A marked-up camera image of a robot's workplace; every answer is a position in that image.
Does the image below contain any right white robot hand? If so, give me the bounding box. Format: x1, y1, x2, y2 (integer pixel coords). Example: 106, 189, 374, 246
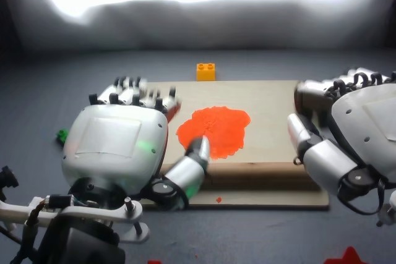
286, 67, 396, 216

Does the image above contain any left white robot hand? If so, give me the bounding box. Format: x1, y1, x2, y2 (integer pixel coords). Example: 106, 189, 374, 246
61, 75, 212, 213

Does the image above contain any wooden rolling pin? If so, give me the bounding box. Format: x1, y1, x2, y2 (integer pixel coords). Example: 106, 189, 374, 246
160, 161, 322, 191

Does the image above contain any grey table cloth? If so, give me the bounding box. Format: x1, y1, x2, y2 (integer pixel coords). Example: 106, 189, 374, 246
0, 49, 396, 264

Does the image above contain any light wooden board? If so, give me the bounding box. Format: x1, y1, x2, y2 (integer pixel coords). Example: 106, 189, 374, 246
144, 80, 329, 210

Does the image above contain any flat orange dough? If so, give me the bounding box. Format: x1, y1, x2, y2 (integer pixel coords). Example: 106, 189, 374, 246
176, 106, 251, 161

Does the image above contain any yellow toy brick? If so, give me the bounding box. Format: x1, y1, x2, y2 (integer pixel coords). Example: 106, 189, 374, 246
196, 62, 217, 82

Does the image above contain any red toy piece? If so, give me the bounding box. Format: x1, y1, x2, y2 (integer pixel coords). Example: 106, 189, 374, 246
323, 246, 369, 264

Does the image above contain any white backdrop sheet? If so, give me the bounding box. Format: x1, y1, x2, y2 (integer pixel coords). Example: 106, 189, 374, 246
0, 0, 396, 51

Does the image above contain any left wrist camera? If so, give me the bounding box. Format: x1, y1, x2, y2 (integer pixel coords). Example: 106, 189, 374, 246
0, 166, 19, 197

